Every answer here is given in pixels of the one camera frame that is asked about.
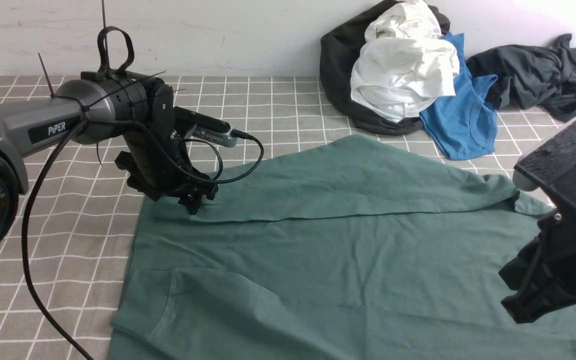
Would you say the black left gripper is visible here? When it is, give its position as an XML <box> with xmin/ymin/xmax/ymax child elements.
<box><xmin>114</xmin><ymin>122</ymin><xmax>218</xmax><ymax>215</ymax></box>

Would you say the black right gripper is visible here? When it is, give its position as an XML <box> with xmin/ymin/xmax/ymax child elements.
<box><xmin>499</xmin><ymin>160</ymin><xmax>576</xmax><ymax>324</ymax></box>

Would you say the green long sleeve shirt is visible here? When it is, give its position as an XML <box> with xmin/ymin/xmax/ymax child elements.
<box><xmin>108</xmin><ymin>136</ymin><xmax>576</xmax><ymax>360</ymax></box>

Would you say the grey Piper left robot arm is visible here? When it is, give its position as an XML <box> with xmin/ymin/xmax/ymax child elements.
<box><xmin>0</xmin><ymin>71</ymin><xmax>236</xmax><ymax>242</ymax></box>

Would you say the blue shirt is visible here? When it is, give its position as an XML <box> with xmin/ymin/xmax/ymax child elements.
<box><xmin>420</xmin><ymin>32</ymin><xmax>498</xmax><ymax>161</ymax></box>

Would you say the dark grey crumpled shirt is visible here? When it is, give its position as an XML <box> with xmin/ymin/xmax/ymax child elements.
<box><xmin>466</xmin><ymin>33</ymin><xmax>576</xmax><ymax>122</ymax></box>

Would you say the white crumpled shirt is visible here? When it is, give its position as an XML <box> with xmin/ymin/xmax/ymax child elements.
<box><xmin>350</xmin><ymin>0</ymin><xmax>460</xmax><ymax>123</ymax></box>

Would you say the grey checkered tablecloth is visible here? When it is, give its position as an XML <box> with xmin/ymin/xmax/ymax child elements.
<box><xmin>0</xmin><ymin>76</ymin><xmax>564</xmax><ymax>360</ymax></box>

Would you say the black garment under pile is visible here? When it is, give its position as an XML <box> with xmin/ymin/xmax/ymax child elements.
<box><xmin>319</xmin><ymin>0</ymin><xmax>451</xmax><ymax>136</ymax></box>

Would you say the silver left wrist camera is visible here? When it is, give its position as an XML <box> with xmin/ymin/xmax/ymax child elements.
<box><xmin>173</xmin><ymin>106</ymin><xmax>238</xmax><ymax>148</ymax></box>

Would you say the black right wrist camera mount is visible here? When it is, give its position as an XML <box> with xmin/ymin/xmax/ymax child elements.
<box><xmin>512</xmin><ymin>118</ymin><xmax>576</xmax><ymax>192</ymax></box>

